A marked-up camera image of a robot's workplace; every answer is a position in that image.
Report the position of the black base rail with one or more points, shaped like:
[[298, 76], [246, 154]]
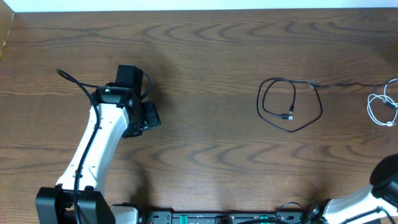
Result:
[[224, 217]]

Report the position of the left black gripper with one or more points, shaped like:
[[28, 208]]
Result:
[[154, 119]]

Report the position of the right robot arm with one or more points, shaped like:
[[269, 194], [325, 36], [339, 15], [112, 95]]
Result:
[[373, 202]]

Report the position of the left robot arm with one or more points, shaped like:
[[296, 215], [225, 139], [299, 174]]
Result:
[[118, 110]]

